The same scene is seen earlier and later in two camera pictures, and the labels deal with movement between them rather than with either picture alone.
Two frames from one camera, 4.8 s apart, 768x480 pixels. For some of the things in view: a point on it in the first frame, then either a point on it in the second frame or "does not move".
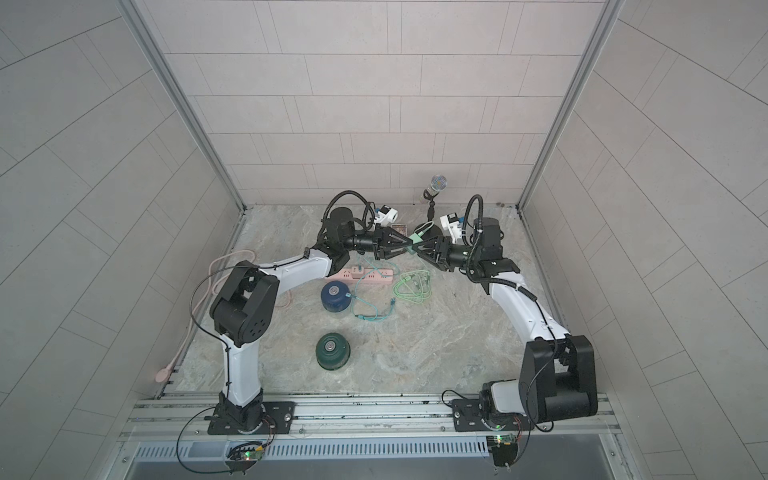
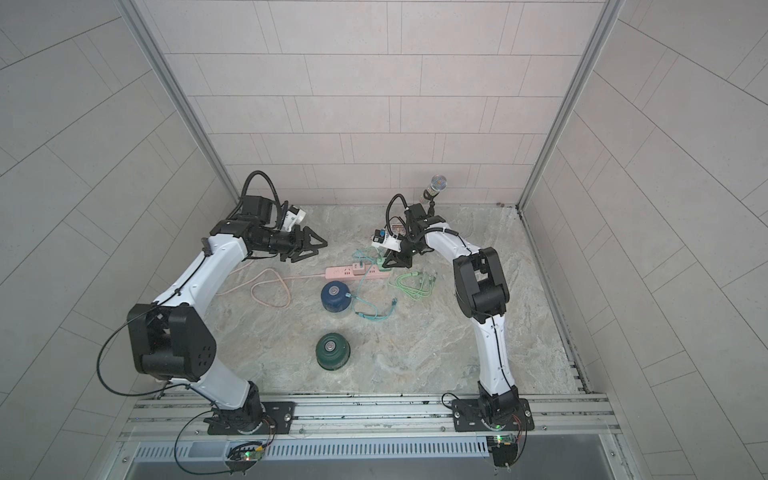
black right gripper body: x=462 y=257 to x=413 y=245
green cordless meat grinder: x=333 y=351 does not move
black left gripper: x=378 y=243 to x=301 y=244
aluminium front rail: x=186 y=416 does not move
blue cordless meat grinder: x=333 y=296 does not move
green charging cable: x=416 y=286 does not move
